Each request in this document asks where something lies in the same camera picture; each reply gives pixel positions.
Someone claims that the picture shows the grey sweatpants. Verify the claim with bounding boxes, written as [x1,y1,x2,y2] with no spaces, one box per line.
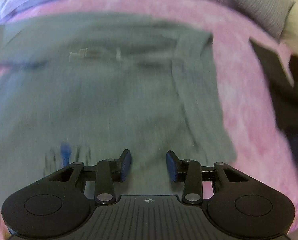
[0,13,236,202]

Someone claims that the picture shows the black garment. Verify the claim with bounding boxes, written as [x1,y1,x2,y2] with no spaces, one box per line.
[248,37,298,136]

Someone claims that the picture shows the pink floral blanket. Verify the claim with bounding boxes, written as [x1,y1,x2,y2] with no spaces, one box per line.
[14,0,298,233]

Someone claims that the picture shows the grey striped pillow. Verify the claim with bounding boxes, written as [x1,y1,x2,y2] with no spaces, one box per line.
[232,0,295,40]

